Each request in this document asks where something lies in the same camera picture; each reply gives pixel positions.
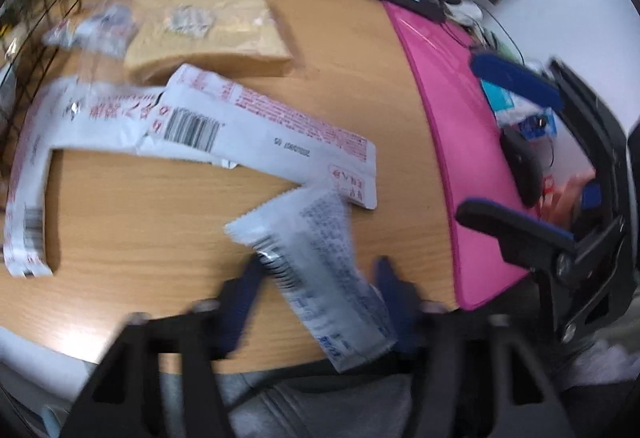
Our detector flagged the blue white cracker packet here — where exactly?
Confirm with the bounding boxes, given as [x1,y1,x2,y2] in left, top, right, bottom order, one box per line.
[224,184,397,372]

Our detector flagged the black wire basket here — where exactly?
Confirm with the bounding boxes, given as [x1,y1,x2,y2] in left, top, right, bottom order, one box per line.
[0,0,84,159]

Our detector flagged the pink desk mat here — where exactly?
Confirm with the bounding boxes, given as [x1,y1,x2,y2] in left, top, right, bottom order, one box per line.
[384,2,537,310]

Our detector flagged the bagged bread slices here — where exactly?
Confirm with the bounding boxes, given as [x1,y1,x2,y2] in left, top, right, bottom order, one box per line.
[42,0,293,84]

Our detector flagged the long white red snack packet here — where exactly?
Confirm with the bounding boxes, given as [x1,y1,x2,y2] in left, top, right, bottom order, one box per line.
[150,65,378,210]

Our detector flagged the white snack packet red text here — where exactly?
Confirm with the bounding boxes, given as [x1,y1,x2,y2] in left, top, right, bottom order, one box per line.
[2,76,163,278]

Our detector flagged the black computer mouse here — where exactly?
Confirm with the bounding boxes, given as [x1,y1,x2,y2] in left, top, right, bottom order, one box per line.
[499,126,544,209]

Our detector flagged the white blue tissue pack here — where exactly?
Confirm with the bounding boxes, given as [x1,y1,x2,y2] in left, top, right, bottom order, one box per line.
[480,81,592,185]

